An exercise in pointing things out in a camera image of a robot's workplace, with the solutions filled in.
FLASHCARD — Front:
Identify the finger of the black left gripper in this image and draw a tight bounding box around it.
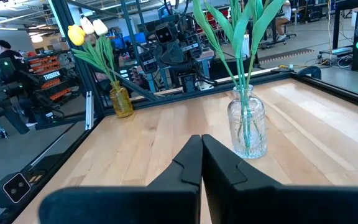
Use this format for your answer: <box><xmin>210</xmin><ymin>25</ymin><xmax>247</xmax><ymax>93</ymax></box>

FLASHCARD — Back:
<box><xmin>160</xmin><ymin>43</ymin><xmax>173</xmax><ymax>65</ymax></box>
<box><xmin>171</xmin><ymin>43</ymin><xmax>185</xmax><ymax>66</ymax></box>

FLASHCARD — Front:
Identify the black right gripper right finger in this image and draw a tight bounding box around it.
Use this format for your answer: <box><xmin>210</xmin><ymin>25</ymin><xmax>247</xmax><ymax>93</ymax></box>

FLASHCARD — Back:
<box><xmin>201</xmin><ymin>134</ymin><xmax>358</xmax><ymax>224</ymax></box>

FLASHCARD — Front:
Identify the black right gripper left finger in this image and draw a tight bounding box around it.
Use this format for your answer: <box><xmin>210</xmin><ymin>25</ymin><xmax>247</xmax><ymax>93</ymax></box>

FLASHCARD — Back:
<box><xmin>39</xmin><ymin>134</ymin><xmax>203</xmax><ymax>224</ymax></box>

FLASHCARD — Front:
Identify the bright red artificial tulip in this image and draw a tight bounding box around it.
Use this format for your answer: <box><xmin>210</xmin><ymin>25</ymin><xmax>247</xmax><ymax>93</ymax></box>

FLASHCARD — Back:
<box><xmin>244</xmin><ymin>0</ymin><xmax>286</xmax><ymax>153</ymax></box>

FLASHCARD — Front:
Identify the yellow artificial tulip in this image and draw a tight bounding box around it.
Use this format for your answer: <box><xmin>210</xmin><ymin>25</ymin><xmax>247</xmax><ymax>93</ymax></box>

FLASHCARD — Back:
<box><xmin>67</xmin><ymin>24</ymin><xmax>117</xmax><ymax>85</ymax></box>

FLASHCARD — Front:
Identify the amber glass vase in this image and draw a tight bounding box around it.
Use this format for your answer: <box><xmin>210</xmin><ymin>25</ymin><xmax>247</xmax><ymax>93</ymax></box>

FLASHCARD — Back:
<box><xmin>109</xmin><ymin>80</ymin><xmax>134</xmax><ymax>119</ymax></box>

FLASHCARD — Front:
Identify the clear ribbed glass vase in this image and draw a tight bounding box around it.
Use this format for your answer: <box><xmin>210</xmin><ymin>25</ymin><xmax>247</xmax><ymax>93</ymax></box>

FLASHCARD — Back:
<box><xmin>227</xmin><ymin>84</ymin><xmax>269</xmax><ymax>160</ymax></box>

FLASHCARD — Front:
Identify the black equipment box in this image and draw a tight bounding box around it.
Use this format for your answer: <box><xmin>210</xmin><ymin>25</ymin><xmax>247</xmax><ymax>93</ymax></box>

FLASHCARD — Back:
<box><xmin>208</xmin><ymin>57</ymin><xmax>258</xmax><ymax>81</ymax></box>

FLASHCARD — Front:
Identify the red storage shelving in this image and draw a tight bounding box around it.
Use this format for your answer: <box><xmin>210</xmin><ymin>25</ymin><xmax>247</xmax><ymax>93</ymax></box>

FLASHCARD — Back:
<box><xmin>205</xmin><ymin>9</ymin><xmax>231</xmax><ymax>27</ymax></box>

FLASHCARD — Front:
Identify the white waste bin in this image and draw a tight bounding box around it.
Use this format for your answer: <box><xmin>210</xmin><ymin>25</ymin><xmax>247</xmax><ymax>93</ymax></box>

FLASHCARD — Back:
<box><xmin>241</xmin><ymin>34</ymin><xmax>251</xmax><ymax>59</ymax></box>

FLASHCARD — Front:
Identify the person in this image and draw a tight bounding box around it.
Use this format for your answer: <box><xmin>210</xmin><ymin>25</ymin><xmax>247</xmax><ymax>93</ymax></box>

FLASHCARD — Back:
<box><xmin>0</xmin><ymin>39</ymin><xmax>28</xmax><ymax>72</ymax></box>
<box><xmin>274</xmin><ymin>0</ymin><xmax>292</xmax><ymax>35</ymax></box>

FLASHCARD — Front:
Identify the orange parts bin shelf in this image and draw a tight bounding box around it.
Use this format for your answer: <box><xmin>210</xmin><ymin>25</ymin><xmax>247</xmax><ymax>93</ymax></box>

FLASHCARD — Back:
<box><xmin>26</xmin><ymin>53</ymin><xmax>73</xmax><ymax>101</ymax></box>

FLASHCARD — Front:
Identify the black standing desk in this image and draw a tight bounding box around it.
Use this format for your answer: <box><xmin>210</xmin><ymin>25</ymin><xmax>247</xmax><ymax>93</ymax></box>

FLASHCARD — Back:
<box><xmin>333</xmin><ymin>0</ymin><xmax>358</xmax><ymax>50</ymax></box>

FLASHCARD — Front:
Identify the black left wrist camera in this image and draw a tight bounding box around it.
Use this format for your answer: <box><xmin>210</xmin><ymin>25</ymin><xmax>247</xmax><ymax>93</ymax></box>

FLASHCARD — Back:
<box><xmin>155</xmin><ymin>24</ymin><xmax>175</xmax><ymax>44</ymax></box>

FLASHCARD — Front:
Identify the silver aluminium bracket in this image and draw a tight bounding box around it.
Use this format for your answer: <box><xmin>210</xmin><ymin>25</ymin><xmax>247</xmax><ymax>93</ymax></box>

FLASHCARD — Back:
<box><xmin>85</xmin><ymin>91</ymin><xmax>94</xmax><ymax>131</ymax></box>

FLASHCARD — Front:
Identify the black curved corner bracket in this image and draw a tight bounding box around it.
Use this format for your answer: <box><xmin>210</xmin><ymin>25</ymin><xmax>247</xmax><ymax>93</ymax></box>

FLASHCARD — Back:
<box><xmin>296</xmin><ymin>65</ymin><xmax>322</xmax><ymax>80</ymax></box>

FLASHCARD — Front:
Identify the black table-level camera box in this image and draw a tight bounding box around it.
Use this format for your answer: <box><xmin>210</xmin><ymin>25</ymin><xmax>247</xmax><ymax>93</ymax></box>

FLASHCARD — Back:
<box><xmin>0</xmin><ymin>172</ymin><xmax>32</xmax><ymax>209</ymax></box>

